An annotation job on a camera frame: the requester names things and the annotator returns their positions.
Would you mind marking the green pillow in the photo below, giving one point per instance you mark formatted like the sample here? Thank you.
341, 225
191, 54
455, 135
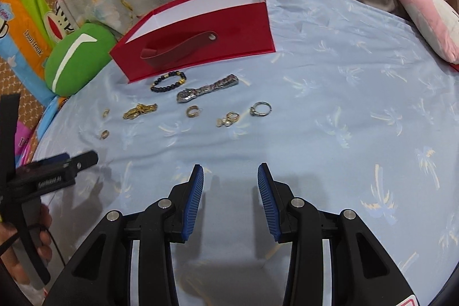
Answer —
86, 58

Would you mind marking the gold hoop earring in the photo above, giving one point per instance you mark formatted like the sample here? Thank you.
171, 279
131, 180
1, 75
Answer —
188, 111

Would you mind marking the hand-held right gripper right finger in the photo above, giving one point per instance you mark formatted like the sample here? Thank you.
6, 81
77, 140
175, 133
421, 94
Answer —
267, 205

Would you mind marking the gold pearl earring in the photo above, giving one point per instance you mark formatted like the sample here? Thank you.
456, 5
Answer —
220, 121

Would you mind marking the monkey cartoon cushion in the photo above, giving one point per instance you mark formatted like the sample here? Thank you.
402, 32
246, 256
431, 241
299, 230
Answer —
25, 22

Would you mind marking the small gold earring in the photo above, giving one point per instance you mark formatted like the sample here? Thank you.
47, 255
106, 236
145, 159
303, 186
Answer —
104, 135
105, 112

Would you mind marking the light blue bed sheet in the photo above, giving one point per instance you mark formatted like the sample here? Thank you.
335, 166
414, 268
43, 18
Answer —
340, 94

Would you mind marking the person's left hand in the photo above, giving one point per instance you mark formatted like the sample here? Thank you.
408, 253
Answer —
10, 266

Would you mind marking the pink pillow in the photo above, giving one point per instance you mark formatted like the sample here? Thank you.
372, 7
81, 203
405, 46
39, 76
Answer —
430, 19

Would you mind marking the red jewelry box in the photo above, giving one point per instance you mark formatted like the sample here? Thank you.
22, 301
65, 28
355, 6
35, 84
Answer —
222, 26

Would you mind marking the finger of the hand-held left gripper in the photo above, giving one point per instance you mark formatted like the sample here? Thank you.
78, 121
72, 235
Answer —
85, 159

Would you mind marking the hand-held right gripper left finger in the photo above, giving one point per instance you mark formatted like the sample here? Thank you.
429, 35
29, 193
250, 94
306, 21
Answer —
194, 205

